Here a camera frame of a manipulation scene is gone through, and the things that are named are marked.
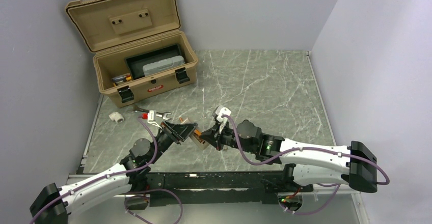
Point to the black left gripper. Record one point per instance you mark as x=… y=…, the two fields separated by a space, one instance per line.
x=178 y=132

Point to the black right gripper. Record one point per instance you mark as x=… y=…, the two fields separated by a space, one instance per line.
x=213 y=136

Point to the white remote control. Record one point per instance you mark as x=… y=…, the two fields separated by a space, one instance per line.
x=200 y=143

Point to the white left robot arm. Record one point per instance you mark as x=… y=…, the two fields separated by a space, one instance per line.
x=57 y=204

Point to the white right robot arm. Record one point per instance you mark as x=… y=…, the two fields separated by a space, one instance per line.
x=304 y=164

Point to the pack of batteries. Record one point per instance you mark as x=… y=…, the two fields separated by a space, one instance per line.
x=117 y=80

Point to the silver open-end wrench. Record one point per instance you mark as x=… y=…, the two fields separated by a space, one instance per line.
x=136 y=109

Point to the white plastic pipe fitting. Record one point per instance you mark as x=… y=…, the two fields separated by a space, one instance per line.
x=116 y=117

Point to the grey plastic case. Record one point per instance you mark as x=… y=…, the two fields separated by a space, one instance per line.
x=163 y=65

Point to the black tray in toolbox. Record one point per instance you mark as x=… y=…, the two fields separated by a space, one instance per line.
x=136 y=62

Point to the tan plastic toolbox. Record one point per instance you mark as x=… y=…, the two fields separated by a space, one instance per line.
x=116 y=29

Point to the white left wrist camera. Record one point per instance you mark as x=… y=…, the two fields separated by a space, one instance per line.
x=150 y=118

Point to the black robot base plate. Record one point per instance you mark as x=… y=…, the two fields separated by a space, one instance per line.
x=218 y=187

